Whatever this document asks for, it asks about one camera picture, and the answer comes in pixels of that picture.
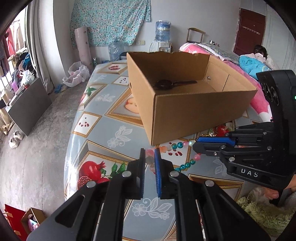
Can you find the multicolour bead bracelet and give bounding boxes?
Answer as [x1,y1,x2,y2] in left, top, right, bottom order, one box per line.
[145,138,202,173]

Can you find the person's right hand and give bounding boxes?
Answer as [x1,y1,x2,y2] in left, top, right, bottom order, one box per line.
[263,173,296,201]

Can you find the small open cardboard box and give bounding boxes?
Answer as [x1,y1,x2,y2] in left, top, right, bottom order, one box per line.
[21,207,46,234]

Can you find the brown cardboard box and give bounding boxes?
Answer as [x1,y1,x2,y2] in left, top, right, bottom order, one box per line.
[127,52,250,145]

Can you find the red gift box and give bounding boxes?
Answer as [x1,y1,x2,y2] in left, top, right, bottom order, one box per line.
[4,204,28,241]

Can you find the light blue blanket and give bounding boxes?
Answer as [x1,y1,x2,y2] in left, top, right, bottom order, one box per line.
[239,55,271,80]

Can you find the fruit pattern tablecloth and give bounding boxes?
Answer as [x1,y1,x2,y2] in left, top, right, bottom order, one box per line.
[64,60,263,240]

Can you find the person sitting on bed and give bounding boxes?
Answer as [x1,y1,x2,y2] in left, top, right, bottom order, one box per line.
[244,45,280,70]

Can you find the white shoes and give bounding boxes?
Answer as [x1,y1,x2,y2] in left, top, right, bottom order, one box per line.
[9,130,24,149]

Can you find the dark red door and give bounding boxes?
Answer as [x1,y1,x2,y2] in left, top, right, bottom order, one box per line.
[233,8,265,55]

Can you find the white water dispenser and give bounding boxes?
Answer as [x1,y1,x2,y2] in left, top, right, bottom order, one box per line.
[152,41,171,53]

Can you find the blue water bottle on dispenser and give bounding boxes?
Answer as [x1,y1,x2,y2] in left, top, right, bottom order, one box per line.
[154,20,171,42]

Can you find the grey cabinet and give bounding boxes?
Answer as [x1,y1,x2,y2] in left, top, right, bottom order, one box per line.
[7,78,52,136]

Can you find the empty water bottle on floor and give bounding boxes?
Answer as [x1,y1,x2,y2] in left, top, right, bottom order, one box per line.
[108,38,125,62]

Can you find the white plastic bag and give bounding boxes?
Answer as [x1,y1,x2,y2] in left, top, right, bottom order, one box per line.
[62,61,90,87]

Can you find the hanging clothes rack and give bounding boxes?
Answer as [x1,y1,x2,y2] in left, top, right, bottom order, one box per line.
[1,20,37,104]

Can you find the pink rolled mat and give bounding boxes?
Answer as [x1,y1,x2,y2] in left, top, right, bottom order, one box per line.
[74,26,93,71]

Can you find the floral teal wall cloth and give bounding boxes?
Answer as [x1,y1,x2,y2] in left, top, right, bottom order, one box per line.
[70,0,151,48]

